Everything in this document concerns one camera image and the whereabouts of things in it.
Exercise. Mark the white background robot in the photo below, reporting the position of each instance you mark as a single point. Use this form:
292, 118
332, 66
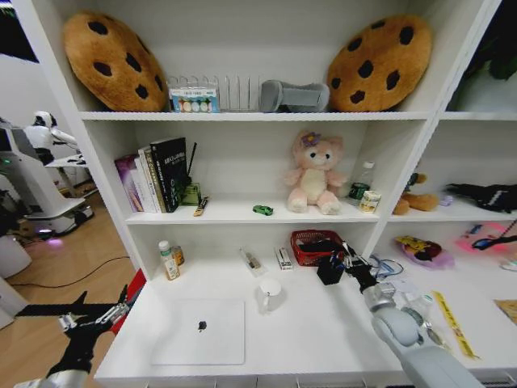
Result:
44, 182

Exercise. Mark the white green small object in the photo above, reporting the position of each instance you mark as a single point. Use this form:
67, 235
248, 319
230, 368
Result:
509, 265

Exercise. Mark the black pen holder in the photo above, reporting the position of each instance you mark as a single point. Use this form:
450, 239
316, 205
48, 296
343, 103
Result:
329, 272

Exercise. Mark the clear plastic packet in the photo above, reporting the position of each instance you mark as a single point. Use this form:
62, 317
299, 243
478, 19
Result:
252, 262

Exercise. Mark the white spine book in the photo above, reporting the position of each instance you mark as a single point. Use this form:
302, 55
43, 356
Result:
142, 186

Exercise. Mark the clear water bottle green label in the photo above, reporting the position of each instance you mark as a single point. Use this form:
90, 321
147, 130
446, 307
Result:
360, 186

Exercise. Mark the red plastic basket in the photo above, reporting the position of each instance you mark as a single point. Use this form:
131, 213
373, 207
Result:
305, 254

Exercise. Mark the green toy car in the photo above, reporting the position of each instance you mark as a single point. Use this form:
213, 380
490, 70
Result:
263, 209

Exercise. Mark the purple cover book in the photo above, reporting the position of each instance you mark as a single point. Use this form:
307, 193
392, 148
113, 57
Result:
128, 182

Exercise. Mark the small black yellow stick box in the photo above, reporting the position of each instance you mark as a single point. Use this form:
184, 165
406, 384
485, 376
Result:
201, 206

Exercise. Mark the green reed diffuser bottle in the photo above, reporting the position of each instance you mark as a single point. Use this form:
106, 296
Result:
192, 194

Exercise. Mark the blue pack of coloured eggs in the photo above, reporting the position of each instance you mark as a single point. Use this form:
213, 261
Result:
194, 101

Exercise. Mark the pink plush cat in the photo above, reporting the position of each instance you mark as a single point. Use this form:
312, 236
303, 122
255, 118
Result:
315, 178

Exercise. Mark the brown cookie plush cushion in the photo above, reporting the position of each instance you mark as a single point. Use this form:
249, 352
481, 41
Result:
379, 64
111, 60

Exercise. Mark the blue black swim goggles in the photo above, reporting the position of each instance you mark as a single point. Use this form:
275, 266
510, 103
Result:
482, 243

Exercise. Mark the yellow purple plush toy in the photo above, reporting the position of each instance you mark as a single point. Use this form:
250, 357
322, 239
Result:
424, 250

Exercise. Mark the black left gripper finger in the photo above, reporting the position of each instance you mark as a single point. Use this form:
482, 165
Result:
113, 313
48, 310

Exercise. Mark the white closed laptop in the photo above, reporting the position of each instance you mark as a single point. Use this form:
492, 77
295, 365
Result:
202, 335

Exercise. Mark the white round bin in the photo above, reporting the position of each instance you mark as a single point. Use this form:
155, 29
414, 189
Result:
12, 258

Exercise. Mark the black fabric bag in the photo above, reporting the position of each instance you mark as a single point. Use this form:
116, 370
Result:
484, 196

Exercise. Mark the yellow printed ruler strip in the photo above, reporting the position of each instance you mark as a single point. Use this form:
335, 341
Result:
452, 323

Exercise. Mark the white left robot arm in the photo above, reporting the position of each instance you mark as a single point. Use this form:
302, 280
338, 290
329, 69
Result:
60, 380

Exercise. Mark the pink plastic pouch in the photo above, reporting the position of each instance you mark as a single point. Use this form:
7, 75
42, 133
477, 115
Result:
468, 238

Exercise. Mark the beige spine book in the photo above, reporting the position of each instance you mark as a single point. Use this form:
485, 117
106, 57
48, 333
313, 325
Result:
150, 178

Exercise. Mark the clear plastic bottle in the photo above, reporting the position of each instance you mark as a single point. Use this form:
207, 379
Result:
418, 303

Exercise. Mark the amber bottle white cap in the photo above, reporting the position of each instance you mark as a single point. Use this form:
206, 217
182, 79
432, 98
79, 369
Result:
169, 262

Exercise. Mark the blue white pen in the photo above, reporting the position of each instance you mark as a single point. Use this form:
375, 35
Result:
336, 257

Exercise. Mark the black hardcover book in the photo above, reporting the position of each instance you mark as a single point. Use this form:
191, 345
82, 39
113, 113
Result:
169, 174

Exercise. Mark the white shelf unit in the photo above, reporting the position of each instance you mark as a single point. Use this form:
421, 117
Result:
258, 117

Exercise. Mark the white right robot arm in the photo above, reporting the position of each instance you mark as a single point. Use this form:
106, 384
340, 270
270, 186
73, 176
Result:
420, 355

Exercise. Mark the brown flat packet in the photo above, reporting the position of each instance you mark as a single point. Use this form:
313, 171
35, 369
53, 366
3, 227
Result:
508, 309

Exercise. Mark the clear safety goggles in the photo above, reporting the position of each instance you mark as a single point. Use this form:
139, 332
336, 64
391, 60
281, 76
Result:
385, 266

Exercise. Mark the red chair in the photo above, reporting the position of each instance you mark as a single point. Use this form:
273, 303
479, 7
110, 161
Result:
135, 289

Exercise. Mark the small amber jar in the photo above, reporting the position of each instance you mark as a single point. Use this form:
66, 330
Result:
178, 255

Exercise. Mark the small lilac object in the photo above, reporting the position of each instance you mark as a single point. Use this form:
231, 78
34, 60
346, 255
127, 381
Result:
446, 200

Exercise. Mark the white mug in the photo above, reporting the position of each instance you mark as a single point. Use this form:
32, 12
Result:
270, 295

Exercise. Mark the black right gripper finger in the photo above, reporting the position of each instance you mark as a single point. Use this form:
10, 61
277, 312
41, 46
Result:
350, 251
346, 267

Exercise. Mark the small white yellow carton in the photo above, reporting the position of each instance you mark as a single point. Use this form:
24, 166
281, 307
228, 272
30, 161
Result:
370, 201

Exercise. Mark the brown plush toy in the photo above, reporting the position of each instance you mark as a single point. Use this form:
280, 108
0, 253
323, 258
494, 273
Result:
416, 200

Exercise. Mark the small white black box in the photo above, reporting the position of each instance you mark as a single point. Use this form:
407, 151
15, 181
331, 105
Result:
284, 259

